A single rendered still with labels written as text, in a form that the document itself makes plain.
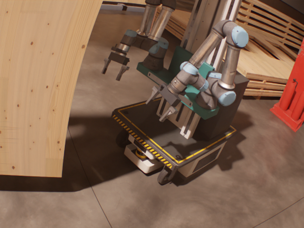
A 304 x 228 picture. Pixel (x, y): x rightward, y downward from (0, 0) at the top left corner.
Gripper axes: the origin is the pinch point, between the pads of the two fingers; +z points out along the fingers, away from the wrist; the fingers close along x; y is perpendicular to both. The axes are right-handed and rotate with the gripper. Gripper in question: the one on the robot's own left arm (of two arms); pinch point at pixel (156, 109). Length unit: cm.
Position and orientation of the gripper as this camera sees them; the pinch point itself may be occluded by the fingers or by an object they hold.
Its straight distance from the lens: 173.2
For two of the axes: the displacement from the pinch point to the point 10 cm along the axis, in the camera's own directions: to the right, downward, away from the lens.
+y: -5.6, -1.7, -8.1
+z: -6.3, 7.3, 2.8
